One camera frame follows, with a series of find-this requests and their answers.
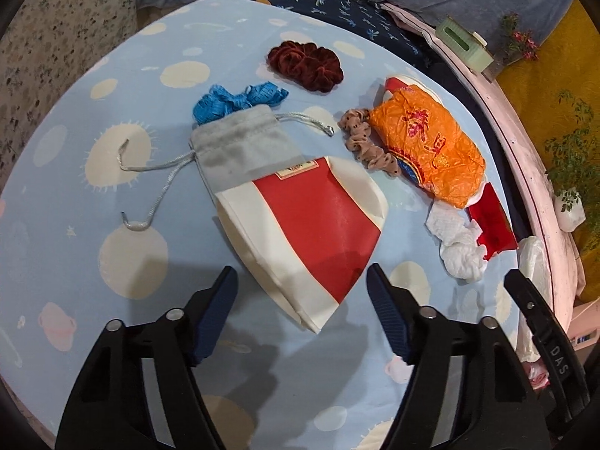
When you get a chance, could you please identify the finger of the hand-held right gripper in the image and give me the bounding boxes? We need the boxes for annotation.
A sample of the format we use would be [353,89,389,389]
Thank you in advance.
[504,268,554,338]

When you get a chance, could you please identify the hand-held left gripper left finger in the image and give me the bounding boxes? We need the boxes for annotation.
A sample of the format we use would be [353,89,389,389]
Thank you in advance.
[55,265,239,450]

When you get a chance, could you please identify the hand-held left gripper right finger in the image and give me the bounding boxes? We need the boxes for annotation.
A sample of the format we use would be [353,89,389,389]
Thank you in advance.
[367,264,551,450]

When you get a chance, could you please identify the red and white paper cup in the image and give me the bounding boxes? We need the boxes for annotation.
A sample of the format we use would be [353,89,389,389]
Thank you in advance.
[213,154,390,336]

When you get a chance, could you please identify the orange plastic wrapper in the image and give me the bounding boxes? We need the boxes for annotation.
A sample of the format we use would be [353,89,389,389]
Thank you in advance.
[368,89,487,209]

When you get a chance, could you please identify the dark red velvet scrunchie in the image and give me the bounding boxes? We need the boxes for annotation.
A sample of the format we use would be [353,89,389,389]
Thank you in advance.
[267,41,345,93]

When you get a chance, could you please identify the crumpled white tissue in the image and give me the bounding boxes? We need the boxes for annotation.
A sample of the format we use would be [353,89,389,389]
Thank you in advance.
[426,204,488,283]

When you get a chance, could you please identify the green plant in white pot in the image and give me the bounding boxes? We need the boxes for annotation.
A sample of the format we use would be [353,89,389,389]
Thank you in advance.
[544,89,598,233]

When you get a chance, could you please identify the pink quilt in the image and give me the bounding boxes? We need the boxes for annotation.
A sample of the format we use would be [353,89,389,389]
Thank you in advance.
[379,2,587,301]

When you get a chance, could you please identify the light blue dotted sheet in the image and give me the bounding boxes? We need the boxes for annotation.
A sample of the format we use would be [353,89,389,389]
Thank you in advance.
[0,0,530,450]

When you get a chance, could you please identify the beige dotted scrunchie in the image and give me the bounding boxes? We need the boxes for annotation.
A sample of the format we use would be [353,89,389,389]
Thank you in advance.
[338,108,400,175]

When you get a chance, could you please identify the blue crinkled ribbon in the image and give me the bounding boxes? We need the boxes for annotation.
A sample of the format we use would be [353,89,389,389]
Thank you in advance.
[192,82,289,127]

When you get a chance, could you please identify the mustard yellow cloth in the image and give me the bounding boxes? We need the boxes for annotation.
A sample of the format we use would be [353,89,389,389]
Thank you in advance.
[497,0,600,301]

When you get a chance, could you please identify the glass vase with pink flowers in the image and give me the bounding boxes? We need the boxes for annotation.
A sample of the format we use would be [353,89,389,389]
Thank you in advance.
[483,13,540,80]

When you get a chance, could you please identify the green tissue box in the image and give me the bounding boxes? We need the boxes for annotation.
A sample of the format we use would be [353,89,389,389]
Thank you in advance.
[433,15,495,73]

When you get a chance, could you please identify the dark blue dragonfly cloth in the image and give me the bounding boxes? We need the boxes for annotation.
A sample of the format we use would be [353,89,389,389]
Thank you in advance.
[220,0,465,99]

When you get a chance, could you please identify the grey drawstring pouch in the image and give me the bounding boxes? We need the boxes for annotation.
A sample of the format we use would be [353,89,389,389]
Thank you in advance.
[117,105,336,235]

